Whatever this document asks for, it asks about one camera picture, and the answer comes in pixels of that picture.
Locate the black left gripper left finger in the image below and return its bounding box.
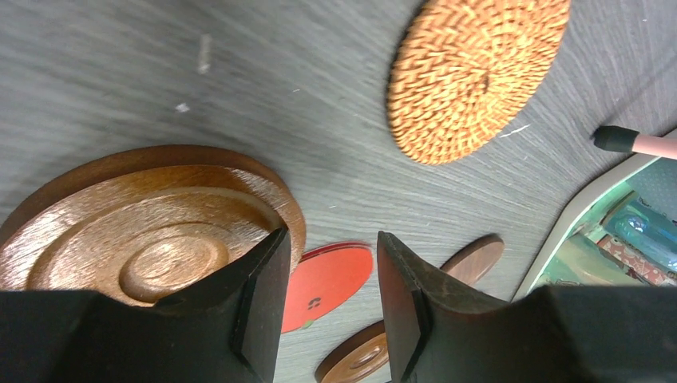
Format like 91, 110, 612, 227
1, 228, 291, 382

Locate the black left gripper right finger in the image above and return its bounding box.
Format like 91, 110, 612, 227
377, 232, 676, 382

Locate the red round paper coaster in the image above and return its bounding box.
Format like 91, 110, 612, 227
281, 242, 374, 334

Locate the large ridged brown wooden coaster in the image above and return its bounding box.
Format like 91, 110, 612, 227
1, 145, 307, 306

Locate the woven rattan coaster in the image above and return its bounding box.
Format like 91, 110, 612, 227
386, 0, 570, 165

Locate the dark walnut flat coaster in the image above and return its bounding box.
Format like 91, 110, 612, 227
440, 234, 505, 286

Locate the ridged brown coaster front left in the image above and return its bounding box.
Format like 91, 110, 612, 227
315, 321, 389, 383

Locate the mint green floral tray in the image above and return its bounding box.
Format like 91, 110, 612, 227
513, 154, 676, 299

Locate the pink music stand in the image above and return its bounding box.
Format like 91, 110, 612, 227
592, 125, 676, 160

